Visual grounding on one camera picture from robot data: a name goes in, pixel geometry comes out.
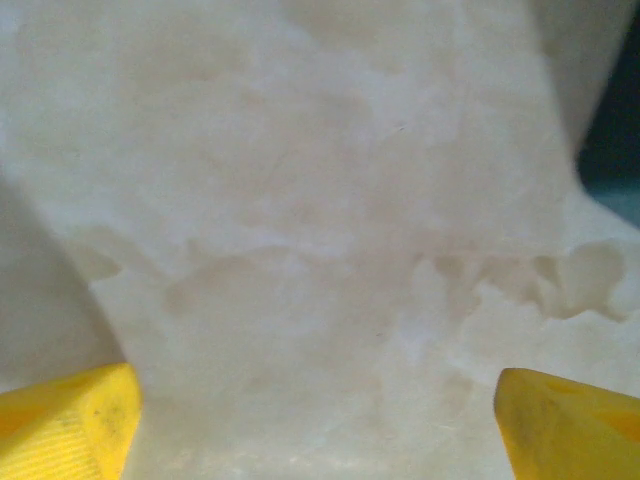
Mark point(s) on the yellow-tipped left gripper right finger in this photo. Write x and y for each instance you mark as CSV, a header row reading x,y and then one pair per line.
x,y
570,430

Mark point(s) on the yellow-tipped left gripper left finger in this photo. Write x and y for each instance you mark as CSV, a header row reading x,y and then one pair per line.
x,y
60,430

